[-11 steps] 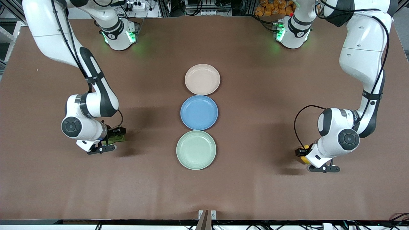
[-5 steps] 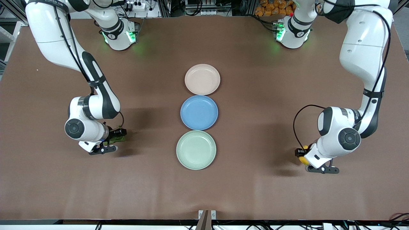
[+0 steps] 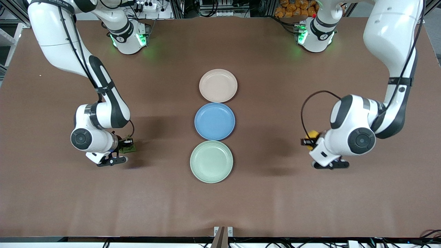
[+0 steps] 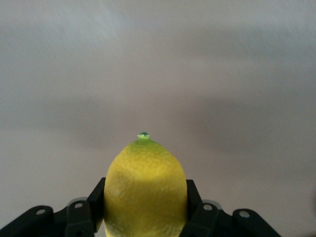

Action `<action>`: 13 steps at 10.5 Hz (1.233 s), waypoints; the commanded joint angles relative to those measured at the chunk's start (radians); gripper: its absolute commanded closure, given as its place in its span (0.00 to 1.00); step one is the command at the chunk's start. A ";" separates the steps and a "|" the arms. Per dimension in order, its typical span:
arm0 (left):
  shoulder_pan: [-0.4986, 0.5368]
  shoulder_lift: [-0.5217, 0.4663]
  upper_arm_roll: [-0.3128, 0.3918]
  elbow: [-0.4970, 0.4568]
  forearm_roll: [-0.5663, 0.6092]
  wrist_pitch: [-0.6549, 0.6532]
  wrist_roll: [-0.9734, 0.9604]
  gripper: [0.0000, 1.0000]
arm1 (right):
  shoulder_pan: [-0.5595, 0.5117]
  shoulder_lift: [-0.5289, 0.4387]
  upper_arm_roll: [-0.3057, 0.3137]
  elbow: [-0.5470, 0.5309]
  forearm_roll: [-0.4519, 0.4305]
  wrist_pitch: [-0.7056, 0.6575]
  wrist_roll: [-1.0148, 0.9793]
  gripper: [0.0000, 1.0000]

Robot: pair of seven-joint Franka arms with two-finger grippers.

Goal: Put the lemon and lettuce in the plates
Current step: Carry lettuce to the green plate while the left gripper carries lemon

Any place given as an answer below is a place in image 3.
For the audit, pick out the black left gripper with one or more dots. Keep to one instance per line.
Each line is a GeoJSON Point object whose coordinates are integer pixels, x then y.
{"type": "Point", "coordinates": [314, 141]}

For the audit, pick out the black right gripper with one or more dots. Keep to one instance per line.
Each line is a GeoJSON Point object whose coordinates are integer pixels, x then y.
{"type": "Point", "coordinates": [122, 143]}

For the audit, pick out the green lettuce leaf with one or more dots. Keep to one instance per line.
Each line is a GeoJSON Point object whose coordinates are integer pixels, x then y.
{"type": "Point", "coordinates": [131, 149]}

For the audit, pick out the yellow lemon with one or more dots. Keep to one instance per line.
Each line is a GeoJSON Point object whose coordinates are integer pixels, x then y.
{"type": "Point", "coordinates": [313, 133]}

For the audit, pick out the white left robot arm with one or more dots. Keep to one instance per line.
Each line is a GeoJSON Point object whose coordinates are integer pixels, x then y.
{"type": "Point", "coordinates": [389, 38]}

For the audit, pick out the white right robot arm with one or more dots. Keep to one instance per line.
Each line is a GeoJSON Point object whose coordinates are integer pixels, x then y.
{"type": "Point", "coordinates": [103, 103]}

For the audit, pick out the pale green round plate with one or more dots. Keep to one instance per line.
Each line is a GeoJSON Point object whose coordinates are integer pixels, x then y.
{"type": "Point", "coordinates": [211, 162]}

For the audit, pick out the blue round plate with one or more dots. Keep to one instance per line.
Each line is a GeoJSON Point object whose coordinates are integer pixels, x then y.
{"type": "Point", "coordinates": [214, 121]}

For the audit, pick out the beige round plate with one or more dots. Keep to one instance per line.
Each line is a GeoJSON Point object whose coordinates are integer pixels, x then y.
{"type": "Point", "coordinates": [218, 85]}

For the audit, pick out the bag of orange items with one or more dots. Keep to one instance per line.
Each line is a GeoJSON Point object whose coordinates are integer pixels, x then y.
{"type": "Point", "coordinates": [293, 8]}

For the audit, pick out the white power strip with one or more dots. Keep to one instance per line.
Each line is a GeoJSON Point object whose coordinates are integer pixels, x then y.
{"type": "Point", "coordinates": [146, 6]}

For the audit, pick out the metal table edge bracket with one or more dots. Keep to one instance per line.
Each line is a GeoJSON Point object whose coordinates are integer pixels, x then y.
{"type": "Point", "coordinates": [223, 234]}

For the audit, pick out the aluminium frame profile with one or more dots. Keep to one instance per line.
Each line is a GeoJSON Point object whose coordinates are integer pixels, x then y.
{"type": "Point", "coordinates": [10, 31]}
{"type": "Point", "coordinates": [429, 10]}

